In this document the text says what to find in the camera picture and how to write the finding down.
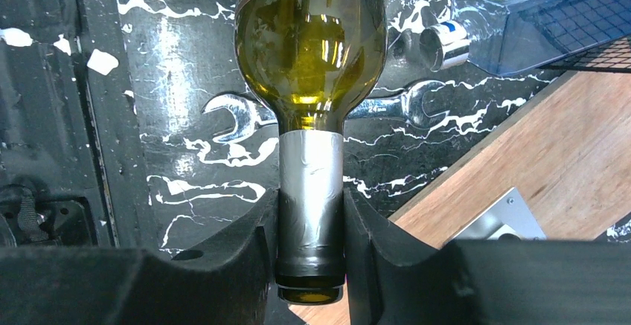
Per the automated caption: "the black wire wine rack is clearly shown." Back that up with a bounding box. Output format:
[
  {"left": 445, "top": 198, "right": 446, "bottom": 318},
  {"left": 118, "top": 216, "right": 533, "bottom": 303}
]
[{"left": 519, "top": 0, "right": 630, "bottom": 69}]

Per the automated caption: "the silver combination wrench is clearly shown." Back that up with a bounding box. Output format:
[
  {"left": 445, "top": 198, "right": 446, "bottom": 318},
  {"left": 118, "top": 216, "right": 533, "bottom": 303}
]
[{"left": 201, "top": 80, "right": 447, "bottom": 144}]

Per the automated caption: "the blue label clear bottle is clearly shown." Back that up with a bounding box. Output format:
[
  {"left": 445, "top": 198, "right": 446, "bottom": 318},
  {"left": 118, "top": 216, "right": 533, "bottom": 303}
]
[{"left": 419, "top": 0, "right": 631, "bottom": 78}]

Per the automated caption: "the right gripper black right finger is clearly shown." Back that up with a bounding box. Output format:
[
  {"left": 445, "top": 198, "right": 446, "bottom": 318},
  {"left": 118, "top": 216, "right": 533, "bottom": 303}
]
[{"left": 344, "top": 191, "right": 630, "bottom": 324}]

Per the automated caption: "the dark bottle silver cap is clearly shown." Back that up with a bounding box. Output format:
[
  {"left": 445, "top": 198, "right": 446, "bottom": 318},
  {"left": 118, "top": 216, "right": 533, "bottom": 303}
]
[{"left": 234, "top": 0, "right": 387, "bottom": 305}]

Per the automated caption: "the grey metal bracket stand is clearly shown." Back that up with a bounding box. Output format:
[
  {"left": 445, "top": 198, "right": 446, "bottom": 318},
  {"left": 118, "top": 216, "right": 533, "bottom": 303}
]
[{"left": 451, "top": 187, "right": 546, "bottom": 240}]

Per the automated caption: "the brown wooden board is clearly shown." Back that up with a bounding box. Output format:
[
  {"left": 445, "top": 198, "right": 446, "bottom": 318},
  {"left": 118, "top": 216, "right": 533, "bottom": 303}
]
[{"left": 288, "top": 70, "right": 631, "bottom": 325}]

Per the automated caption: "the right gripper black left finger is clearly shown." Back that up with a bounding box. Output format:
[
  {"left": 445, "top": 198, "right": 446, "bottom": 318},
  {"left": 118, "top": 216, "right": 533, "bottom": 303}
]
[{"left": 1, "top": 190, "right": 277, "bottom": 324}]

